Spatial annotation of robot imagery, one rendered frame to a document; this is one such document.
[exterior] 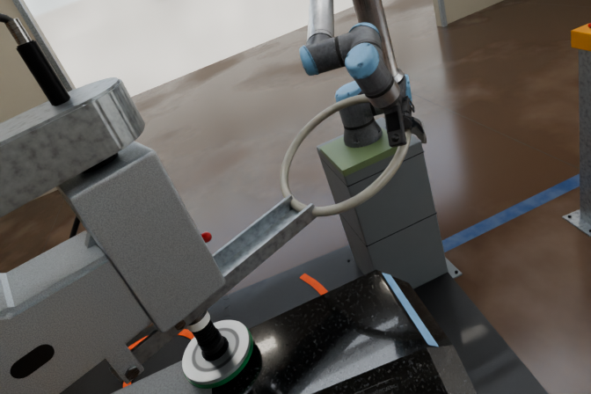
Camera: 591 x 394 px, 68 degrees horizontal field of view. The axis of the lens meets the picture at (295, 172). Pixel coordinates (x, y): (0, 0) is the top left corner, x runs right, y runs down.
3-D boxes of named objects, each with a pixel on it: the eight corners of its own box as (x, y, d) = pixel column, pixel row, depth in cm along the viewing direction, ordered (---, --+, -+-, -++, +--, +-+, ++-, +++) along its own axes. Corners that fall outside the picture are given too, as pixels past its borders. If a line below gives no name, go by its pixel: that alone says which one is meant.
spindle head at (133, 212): (108, 392, 101) (-18, 247, 80) (85, 344, 118) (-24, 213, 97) (233, 291, 116) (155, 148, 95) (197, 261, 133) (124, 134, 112)
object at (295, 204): (356, 239, 122) (351, 234, 120) (260, 195, 159) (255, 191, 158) (441, 104, 133) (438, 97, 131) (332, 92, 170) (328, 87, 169)
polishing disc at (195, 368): (187, 334, 141) (186, 331, 141) (250, 314, 140) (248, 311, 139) (179, 394, 122) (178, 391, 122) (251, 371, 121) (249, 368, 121)
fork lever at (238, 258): (125, 390, 105) (113, 378, 102) (103, 349, 119) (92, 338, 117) (325, 219, 134) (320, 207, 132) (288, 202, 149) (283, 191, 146)
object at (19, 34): (54, 107, 90) (1, 24, 82) (51, 105, 93) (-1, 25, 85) (73, 98, 92) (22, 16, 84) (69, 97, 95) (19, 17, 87)
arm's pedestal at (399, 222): (345, 261, 276) (303, 146, 236) (414, 228, 282) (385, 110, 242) (381, 316, 232) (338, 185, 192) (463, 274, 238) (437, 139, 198)
